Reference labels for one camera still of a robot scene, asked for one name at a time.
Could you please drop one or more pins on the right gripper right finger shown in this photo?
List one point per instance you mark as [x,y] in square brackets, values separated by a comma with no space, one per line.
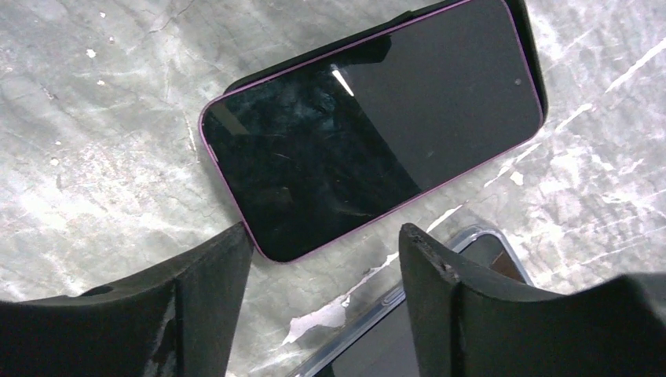
[469,320]

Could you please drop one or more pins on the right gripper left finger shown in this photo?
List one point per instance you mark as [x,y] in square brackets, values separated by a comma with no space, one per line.
[176,318]

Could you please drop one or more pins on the clear magsafe phone case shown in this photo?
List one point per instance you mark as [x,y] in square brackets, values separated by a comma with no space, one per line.
[468,242]

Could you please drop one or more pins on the purple phone black screen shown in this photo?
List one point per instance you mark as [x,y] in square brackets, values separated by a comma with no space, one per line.
[329,147]

